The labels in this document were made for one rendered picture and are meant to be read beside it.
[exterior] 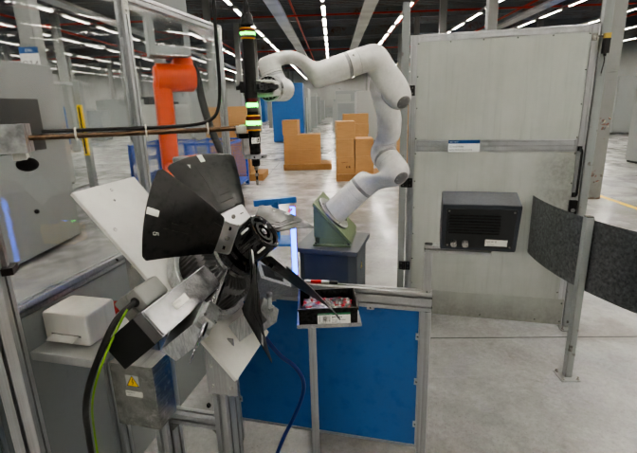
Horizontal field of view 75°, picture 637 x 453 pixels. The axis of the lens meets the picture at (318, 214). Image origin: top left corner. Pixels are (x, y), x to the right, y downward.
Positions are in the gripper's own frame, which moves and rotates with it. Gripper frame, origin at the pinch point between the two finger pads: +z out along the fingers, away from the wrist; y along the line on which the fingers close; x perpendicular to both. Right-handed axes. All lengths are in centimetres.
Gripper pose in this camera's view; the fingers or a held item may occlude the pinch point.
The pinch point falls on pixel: (250, 86)
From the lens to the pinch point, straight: 129.3
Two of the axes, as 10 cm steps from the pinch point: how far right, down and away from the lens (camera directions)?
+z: -2.3, 2.6, -9.4
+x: -0.3, -9.7, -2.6
